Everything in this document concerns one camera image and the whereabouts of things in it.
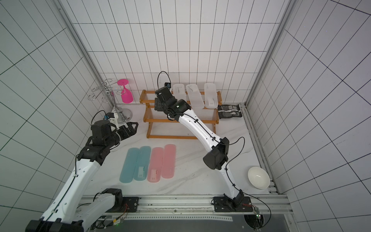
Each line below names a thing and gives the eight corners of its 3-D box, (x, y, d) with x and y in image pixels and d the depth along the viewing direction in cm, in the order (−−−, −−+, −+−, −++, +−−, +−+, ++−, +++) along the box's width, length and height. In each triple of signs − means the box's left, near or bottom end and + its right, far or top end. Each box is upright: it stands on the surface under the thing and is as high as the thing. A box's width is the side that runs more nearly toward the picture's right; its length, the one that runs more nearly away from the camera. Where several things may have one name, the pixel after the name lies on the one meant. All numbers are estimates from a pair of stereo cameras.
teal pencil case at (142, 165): (133, 180, 83) (131, 179, 81) (140, 147, 97) (140, 146, 95) (146, 181, 83) (146, 179, 81) (152, 147, 97) (152, 146, 95)
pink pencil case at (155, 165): (146, 182, 82) (145, 181, 81) (152, 148, 96) (151, 147, 95) (160, 182, 82) (159, 181, 81) (164, 148, 96) (163, 147, 95)
